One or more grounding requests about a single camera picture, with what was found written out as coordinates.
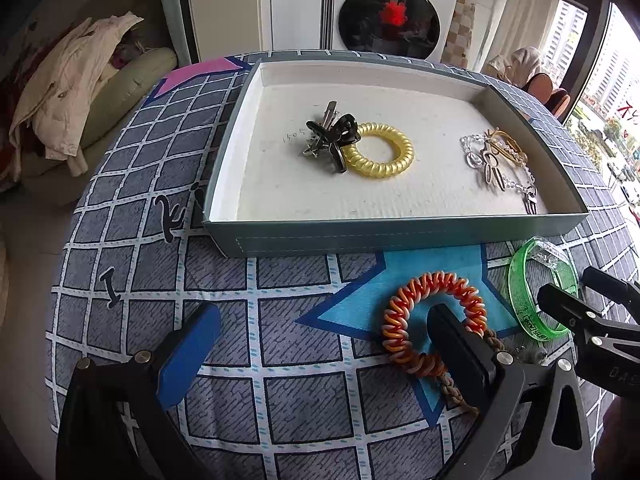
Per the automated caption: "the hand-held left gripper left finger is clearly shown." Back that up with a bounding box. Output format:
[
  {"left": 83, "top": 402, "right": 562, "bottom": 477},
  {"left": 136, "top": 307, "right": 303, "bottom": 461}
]
[{"left": 56, "top": 302, "right": 223, "bottom": 480}]

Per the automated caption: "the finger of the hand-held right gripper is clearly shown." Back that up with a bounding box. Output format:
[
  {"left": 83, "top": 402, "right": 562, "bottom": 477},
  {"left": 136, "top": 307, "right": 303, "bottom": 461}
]
[
  {"left": 582, "top": 265, "right": 640, "bottom": 322},
  {"left": 537, "top": 283, "right": 609, "bottom": 337}
]

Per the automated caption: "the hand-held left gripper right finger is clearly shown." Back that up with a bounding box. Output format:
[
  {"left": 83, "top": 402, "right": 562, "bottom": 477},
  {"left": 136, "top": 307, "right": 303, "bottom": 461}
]
[{"left": 426, "top": 304, "right": 593, "bottom": 480}]

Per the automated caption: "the green translucent wristband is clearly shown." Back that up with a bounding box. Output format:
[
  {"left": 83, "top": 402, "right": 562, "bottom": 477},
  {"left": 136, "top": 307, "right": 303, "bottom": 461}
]
[{"left": 508, "top": 237, "right": 580, "bottom": 344}]

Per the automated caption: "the orange spiral hair tie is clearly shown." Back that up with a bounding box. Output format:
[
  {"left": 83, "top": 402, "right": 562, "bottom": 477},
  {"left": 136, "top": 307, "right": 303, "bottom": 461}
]
[{"left": 381, "top": 271, "right": 489, "bottom": 380}]

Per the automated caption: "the silver chain with clasp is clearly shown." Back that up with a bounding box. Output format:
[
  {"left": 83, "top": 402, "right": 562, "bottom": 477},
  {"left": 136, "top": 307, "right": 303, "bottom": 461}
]
[{"left": 499, "top": 144, "right": 539, "bottom": 216}]

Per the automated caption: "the yellow cord bracelet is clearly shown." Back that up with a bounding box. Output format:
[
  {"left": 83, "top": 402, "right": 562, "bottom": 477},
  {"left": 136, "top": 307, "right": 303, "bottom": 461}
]
[{"left": 482, "top": 127, "right": 527, "bottom": 162}]

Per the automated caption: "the clear crystal bead bracelet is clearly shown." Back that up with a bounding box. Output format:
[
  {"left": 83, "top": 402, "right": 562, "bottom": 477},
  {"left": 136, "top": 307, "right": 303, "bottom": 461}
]
[{"left": 459, "top": 132, "right": 495, "bottom": 170}]

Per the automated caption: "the yellow spiral hair tie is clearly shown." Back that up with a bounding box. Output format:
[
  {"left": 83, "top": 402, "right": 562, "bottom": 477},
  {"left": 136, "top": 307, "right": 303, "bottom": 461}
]
[{"left": 344, "top": 122, "right": 415, "bottom": 180}]

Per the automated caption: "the shallow grey-green cardboard box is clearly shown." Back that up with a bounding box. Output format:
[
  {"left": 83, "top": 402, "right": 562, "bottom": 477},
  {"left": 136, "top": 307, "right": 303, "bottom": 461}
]
[{"left": 201, "top": 56, "right": 590, "bottom": 260}]

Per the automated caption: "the black claw hair clip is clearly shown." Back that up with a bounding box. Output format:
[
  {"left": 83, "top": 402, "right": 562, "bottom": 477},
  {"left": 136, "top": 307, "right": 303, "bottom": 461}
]
[{"left": 305, "top": 113, "right": 362, "bottom": 175}]

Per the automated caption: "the silver metal hair clip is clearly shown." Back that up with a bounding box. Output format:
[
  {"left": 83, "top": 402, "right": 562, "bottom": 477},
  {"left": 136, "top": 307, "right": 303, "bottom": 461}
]
[{"left": 299, "top": 100, "right": 342, "bottom": 159}]

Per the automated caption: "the person's right forearm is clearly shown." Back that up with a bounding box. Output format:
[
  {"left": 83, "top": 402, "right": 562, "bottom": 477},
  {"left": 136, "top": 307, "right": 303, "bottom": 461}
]
[{"left": 591, "top": 397, "right": 640, "bottom": 480}]

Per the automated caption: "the red window decal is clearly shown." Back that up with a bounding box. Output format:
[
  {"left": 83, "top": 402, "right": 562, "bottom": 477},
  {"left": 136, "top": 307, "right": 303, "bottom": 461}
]
[{"left": 616, "top": 101, "right": 640, "bottom": 132}]

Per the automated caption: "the beige garment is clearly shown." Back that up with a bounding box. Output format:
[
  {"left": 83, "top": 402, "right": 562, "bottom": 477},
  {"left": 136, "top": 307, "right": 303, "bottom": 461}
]
[{"left": 482, "top": 45, "right": 546, "bottom": 87}]

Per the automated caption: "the light green armchair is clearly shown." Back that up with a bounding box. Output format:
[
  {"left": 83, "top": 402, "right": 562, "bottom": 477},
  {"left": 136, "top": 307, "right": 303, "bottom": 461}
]
[{"left": 19, "top": 9, "right": 179, "bottom": 181}]

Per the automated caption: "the cream jacket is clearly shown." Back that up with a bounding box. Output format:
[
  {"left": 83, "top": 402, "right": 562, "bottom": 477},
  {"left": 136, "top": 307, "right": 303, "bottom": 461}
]
[{"left": 8, "top": 12, "right": 146, "bottom": 178}]

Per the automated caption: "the checkered beige cloth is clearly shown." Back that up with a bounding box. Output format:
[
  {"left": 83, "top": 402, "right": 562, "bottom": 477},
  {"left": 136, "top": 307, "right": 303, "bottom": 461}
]
[{"left": 442, "top": 0, "right": 476, "bottom": 69}]

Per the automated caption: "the white washing machine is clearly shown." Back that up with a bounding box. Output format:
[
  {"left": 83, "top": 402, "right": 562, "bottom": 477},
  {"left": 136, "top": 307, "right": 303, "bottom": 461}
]
[{"left": 270, "top": 0, "right": 461, "bottom": 64}]

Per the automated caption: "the brown braided bracelet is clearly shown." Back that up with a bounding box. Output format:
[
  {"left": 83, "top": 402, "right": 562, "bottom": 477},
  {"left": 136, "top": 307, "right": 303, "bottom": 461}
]
[{"left": 439, "top": 329, "right": 507, "bottom": 417}]

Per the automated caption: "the red-handled mop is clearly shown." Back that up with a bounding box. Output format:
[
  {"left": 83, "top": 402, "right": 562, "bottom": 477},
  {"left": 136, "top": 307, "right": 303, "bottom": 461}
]
[{"left": 298, "top": 0, "right": 338, "bottom": 52}]

